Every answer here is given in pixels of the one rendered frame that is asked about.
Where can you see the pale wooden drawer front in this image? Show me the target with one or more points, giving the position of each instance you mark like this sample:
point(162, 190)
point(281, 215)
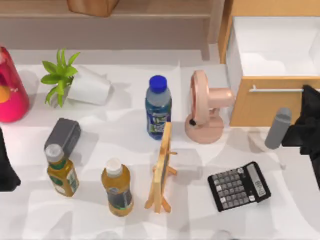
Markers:
point(270, 110)

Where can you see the black calculator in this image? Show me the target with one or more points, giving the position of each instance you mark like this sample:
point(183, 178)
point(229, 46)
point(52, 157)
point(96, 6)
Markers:
point(238, 186)

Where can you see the pink table fan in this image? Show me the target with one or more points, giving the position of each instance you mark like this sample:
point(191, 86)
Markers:
point(202, 117)

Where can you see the pulled-out drawer white inside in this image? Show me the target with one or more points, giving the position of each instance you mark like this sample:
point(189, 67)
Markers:
point(275, 45)

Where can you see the wooden framed blackboard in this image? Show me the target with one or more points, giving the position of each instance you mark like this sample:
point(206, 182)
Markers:
point(161, 170)

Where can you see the blue-capped blue bottle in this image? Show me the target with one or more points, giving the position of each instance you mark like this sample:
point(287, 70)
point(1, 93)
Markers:
point(158, 110)

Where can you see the wooden open shelves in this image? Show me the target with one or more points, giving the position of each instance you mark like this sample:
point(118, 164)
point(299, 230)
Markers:
point(150, 30)

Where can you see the yellow bottle with white cap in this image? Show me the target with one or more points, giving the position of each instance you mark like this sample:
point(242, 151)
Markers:
point(117, 190)

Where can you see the green plant in white pot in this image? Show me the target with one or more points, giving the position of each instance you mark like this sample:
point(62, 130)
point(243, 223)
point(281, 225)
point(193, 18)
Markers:
point(87, 87)

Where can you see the dark grey box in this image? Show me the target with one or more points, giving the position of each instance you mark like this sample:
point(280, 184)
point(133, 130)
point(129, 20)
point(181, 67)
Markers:
point(63, 136)

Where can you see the yellow bottle with grey cap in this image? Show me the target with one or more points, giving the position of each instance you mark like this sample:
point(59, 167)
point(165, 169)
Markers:
point(62, 177)

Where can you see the brown basket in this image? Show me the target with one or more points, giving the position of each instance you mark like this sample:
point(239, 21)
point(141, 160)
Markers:
point(92, 7)

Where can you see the pink bottle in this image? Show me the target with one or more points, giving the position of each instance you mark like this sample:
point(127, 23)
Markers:
point(10, 100)

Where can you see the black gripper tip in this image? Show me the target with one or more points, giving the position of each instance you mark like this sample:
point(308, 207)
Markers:
point(7, 167)

